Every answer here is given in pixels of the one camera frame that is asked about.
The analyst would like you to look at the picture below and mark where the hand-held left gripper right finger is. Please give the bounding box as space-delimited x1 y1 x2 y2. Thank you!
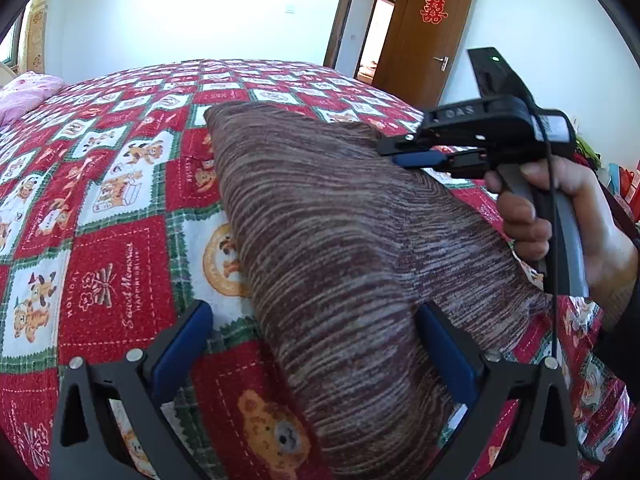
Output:
416 301 589 480

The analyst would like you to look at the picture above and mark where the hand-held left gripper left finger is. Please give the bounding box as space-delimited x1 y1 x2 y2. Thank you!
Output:
47 299 215 480

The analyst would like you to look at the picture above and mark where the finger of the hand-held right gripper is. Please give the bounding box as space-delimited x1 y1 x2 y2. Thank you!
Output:
392 150 454 170
377 132 437 157

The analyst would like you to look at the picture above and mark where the brown knit sweater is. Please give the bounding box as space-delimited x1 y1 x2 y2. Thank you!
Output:
204 101 553 480

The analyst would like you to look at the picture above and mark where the person's right forearm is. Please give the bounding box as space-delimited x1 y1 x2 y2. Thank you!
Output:
595 250 640 393

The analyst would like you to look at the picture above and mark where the person's right hand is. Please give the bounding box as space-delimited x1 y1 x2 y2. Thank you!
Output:
485 156 639 316

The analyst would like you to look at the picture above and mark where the brown wooden door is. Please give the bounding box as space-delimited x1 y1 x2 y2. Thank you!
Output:
372 0 477 110

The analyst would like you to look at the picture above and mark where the red patchwork printed quilt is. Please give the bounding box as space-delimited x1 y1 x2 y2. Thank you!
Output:
0 59 633 480

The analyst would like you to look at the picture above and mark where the red paper door decoration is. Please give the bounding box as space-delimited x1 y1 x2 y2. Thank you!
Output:
420 0 448 25

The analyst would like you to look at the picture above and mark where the red gift bag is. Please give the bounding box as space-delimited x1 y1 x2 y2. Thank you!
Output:
607 162 637 197

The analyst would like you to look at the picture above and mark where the pink pillow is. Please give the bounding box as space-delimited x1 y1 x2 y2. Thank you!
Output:
0 72 66 128

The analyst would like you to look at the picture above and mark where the patterned yellow curtain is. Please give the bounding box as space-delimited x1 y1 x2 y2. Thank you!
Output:
27 0 48 75

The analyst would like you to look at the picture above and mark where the window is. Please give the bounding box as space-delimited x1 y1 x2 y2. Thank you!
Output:
0 10 26 68

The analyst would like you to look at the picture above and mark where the wooden door frame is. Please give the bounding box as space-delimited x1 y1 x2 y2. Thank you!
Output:
324 0 416 81

